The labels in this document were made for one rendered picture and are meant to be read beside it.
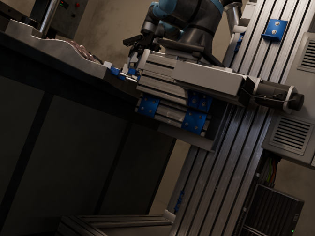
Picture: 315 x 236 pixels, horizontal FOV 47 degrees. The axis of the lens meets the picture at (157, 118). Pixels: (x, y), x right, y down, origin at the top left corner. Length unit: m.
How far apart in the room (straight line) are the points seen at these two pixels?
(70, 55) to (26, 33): 0.23
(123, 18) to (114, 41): 0.31
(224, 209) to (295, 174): 1.88
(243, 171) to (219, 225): 0.23
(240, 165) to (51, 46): 0.93
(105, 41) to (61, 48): 3.14
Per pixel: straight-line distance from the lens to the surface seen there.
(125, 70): 1.87
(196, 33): 1.49
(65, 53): 1.60
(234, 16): 2.17
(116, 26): 4.72
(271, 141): 1.40
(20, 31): 1.72
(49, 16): 2.41
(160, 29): 2.20
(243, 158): 1.47
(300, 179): 3.30
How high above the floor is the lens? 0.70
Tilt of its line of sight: 1 degrees up
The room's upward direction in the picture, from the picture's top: 21 degrees clockwise
